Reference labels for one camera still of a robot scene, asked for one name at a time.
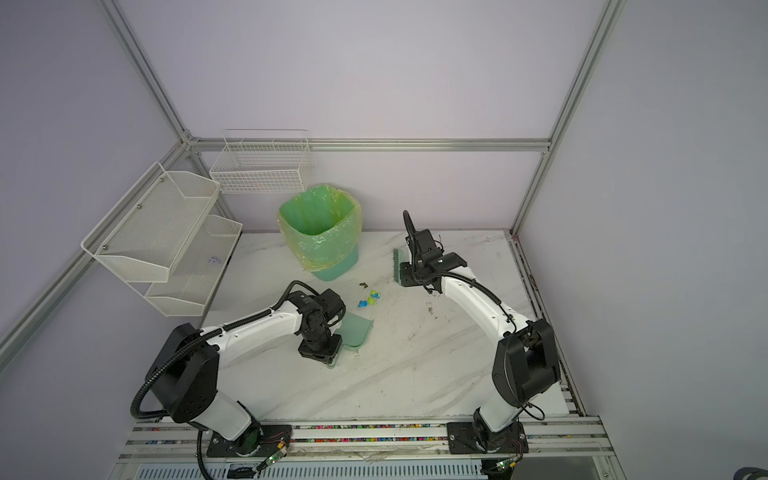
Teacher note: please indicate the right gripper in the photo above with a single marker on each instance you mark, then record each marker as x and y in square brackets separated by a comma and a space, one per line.
[405, 279]

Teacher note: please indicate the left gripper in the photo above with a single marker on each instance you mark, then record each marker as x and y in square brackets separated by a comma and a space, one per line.
[326, 356]

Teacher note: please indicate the green hand brush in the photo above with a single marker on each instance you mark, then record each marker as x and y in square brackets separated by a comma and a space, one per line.
[396, 257]

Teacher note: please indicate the green plastic dustpan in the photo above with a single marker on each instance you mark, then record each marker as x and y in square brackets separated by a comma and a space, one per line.
[354, 331]

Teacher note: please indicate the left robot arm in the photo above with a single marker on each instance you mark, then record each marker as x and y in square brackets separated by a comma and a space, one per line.
[183, 381]

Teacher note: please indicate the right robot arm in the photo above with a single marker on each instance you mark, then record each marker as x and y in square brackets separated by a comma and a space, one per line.
[525, 363]

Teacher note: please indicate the green and blue paper scrap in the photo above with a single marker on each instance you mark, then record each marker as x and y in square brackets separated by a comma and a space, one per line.
[372, 298]

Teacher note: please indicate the green plastic trash bin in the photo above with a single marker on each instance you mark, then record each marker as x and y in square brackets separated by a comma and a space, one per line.
[333, 258]

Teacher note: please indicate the yellow-green bin liner bag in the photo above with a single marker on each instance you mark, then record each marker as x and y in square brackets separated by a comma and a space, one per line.
[318, 219]

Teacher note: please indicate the white mesh two-tier shelf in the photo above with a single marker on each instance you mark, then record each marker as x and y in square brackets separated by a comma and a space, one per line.
[165, 242]

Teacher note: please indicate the white wire basket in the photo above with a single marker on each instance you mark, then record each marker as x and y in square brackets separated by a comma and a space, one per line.
[256, 161]

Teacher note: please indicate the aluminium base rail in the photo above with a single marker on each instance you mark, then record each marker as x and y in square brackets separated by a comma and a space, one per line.
[379, 449]

